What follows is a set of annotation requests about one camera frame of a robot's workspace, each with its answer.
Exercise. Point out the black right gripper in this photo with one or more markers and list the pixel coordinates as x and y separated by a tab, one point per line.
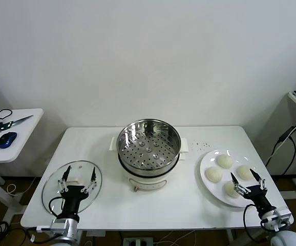
256	196

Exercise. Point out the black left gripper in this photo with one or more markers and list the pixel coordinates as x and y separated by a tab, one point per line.
72	197

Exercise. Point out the white steamed baozi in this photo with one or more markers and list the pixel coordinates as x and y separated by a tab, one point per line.
225	162
244	172
213	174
229	190

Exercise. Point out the round glass pot lid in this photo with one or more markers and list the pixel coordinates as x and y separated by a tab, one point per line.
50	184

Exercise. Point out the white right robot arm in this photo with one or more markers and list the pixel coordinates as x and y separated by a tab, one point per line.
288	238

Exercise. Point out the stainless steel steamer basket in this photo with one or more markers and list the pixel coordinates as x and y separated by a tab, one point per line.
148	151

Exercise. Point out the large white plate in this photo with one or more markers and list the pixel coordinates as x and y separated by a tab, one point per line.
208	164

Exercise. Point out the white main table underframe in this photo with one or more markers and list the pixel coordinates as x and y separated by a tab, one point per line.
96	233

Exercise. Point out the white electric cooking pot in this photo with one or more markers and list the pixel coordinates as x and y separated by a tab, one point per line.
148	183

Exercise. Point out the white side table with mouse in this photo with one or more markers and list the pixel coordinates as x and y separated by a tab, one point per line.
22	138

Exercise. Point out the blue computer mouse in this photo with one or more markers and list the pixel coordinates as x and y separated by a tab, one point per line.
7	139

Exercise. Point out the white box with window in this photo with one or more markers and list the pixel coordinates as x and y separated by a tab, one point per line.
137	242

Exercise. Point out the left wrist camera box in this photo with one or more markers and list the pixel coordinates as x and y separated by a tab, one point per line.
59	226

